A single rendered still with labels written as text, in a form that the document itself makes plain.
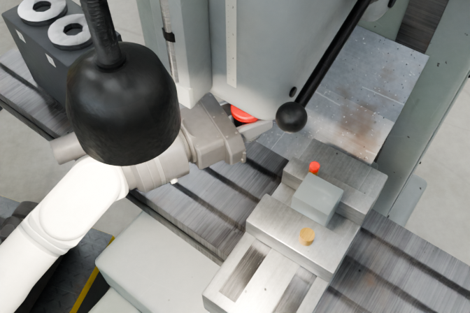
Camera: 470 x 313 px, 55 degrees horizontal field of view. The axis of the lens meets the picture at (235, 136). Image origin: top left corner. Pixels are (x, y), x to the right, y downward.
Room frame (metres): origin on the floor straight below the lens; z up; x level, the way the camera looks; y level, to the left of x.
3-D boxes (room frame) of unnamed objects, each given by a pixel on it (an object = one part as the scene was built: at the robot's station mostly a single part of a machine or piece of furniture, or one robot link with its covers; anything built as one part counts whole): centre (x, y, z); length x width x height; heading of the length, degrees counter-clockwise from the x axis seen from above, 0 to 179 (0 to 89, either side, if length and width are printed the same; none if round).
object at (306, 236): (0.29, -0.11, 1.08); 0.02 x 0.02 x 0.02
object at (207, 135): (0.39, 0.07, 1.19); 0.13 x 0.12 x 0.10; 28
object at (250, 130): (0.40, -0.03, 1.19); 0.06 x 0.02 x 0.03; 118
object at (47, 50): (0.69, 0.33, 1.07); 0.22 x 0.12 x 0.20; 48
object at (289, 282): (0.32, -0.11, 1.02); 0.35 x 0.15 x 0.11; 146
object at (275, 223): (0.30, -0.09, 1.06); 0.15 x 0.06 x 0.04; 56
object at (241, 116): (0.43, -0.02, 1.21); 0.05 x 0.05 x 0.01
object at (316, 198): (0.35, -0.13, 1.08); 0.06 x 0.05 x 0.06; 56
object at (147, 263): (0.43, -0.01, 0.83); 0.50 x 0.35 x 0.12; 143
